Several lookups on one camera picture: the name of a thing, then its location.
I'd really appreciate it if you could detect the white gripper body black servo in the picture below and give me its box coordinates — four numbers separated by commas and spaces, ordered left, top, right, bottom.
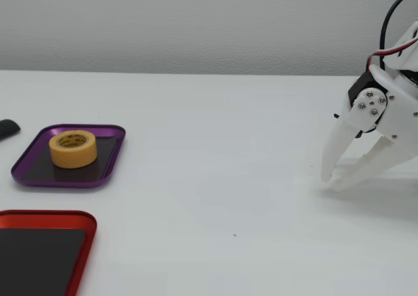
347, 63, 418, 156

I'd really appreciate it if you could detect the black rounded object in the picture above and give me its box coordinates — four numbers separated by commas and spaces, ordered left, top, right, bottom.
0, 119, 22, 142

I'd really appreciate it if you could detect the yellow masking tape roll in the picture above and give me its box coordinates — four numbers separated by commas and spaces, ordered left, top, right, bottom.
48, 129, 98, 169

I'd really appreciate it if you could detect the black cable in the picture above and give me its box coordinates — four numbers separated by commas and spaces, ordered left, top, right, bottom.
380, 0, 418, 70

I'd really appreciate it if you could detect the purple metal dish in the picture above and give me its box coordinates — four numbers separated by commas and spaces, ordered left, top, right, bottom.
10, 123, 127, 189

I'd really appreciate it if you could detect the red metal dish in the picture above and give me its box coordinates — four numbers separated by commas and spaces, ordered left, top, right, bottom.
0, 210, 98, 296

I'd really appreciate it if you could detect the red white black servo wire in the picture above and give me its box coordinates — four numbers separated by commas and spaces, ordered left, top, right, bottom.
368, 36, 418, 73

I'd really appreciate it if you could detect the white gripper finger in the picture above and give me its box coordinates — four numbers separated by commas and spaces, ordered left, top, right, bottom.
329, 135, 418, 192
320, 87, 389, 182

